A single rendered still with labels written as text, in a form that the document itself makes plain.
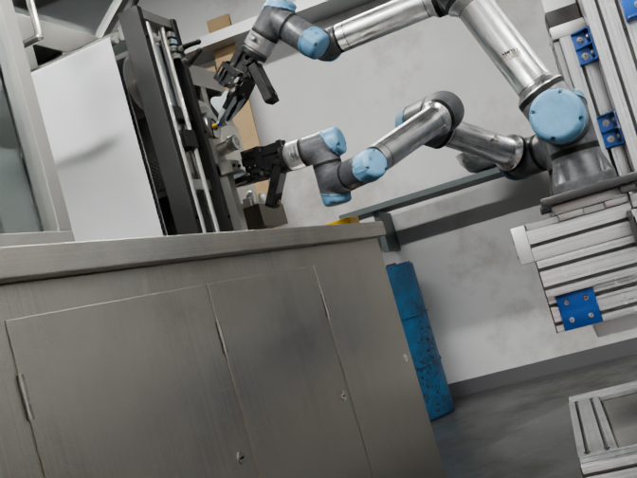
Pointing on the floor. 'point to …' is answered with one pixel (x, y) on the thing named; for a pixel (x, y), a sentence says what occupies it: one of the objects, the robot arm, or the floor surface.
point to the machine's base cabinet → (214, 372)
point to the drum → (420, 340)
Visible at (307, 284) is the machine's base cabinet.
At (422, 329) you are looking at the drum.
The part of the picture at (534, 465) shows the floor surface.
